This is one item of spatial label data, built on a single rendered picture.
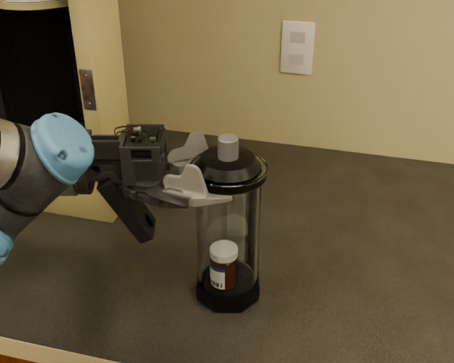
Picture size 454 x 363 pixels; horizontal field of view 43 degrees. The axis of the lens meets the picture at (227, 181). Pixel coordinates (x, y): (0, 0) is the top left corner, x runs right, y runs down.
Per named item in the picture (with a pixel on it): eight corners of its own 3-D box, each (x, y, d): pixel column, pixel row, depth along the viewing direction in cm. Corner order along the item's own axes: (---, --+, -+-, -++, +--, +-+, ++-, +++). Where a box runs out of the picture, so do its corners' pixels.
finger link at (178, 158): (231, 129, 82) (171, 142, 78) (231, 166, 85) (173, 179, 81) (222, 120, 84) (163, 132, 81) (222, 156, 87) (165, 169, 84)
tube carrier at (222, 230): (261, 263, 94) (266, 148, 83) (264, 310, 85) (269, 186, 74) (195, 263, 94) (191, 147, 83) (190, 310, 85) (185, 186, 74)
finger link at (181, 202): (183, 204, 73) (125, 188, 76) (183, 214, 74) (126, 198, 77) (200, 186, 77) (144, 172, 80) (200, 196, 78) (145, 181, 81)
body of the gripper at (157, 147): (164, 148, 73) (69, 148, 73) (168, 205, 77) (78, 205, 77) (169, 122, 80) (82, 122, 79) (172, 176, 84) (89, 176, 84)
